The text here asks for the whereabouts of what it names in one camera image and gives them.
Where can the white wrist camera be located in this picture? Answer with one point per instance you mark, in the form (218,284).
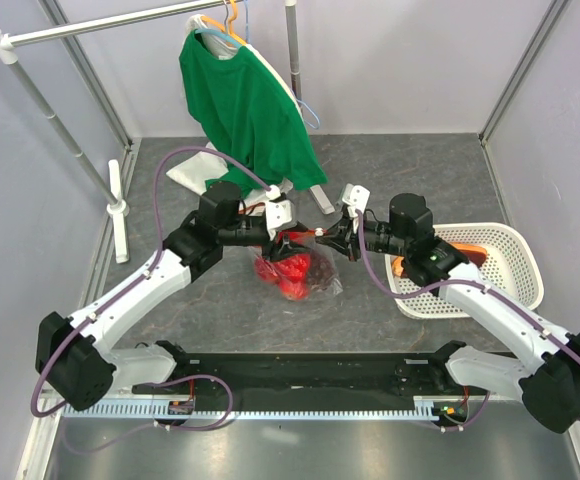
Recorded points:
(279,212)
(354,199)

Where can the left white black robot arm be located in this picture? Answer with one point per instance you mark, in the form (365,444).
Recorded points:
(77,355)

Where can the silver clothes rack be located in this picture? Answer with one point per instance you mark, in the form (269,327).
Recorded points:
(113,189)

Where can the clear orange zip top bag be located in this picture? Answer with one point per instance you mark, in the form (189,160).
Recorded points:
(308,244)

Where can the orange clothes hanger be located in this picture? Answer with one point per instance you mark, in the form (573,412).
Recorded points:
(227,26)

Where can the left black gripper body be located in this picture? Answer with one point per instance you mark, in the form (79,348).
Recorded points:
(270,249)

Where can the blue clothes hanger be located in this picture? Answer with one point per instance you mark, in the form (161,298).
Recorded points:
(224,47)

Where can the red apple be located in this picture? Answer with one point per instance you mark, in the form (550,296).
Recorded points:
(294,291)
(294,268)
(265,271)

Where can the green t-shirt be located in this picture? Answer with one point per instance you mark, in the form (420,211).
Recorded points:
(246,112)

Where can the dark red grape bunch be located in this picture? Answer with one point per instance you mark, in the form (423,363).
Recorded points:
(321,273)

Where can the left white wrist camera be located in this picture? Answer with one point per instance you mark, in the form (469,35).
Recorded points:
(279,212)

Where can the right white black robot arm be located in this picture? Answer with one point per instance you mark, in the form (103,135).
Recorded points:
(543,371)

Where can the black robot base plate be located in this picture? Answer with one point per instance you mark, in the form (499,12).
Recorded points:
(325,381)

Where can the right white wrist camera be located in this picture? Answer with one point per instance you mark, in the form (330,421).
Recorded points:
(354,199)

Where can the grey slotted cable duct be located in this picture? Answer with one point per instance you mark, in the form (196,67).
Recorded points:
(165,409)

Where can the white perforated plastic basket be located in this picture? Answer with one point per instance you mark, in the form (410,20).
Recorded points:
(509,264)

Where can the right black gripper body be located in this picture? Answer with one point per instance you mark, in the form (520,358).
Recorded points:
(352,239)

